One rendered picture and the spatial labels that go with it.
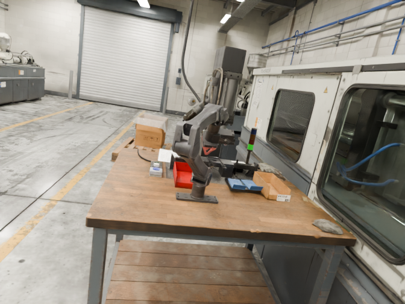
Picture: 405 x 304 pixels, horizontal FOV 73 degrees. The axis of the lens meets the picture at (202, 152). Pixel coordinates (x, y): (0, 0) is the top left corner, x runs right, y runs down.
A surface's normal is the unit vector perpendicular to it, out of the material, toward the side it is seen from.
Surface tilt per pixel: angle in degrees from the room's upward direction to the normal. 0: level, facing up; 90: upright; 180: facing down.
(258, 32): 90
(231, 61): 90
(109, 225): 90
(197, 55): 90
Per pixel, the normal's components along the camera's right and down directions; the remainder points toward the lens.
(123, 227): 0.13, 0.27
